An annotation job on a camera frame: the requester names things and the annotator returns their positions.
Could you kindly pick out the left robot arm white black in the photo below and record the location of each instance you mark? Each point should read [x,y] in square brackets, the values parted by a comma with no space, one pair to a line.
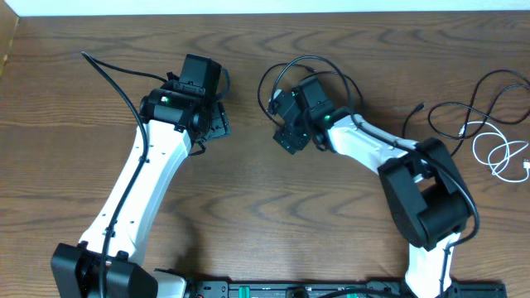
[107,261]

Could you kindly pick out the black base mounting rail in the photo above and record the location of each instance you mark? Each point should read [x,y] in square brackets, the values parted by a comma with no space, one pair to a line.
[374,288]

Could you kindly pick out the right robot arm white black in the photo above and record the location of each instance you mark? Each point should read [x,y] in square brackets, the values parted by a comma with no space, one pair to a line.
[426,195]

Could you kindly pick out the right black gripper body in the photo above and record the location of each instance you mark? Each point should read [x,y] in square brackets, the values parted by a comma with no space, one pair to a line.
[298,135]

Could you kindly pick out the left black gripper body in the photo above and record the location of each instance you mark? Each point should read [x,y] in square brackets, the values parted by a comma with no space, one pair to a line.
[220,125]

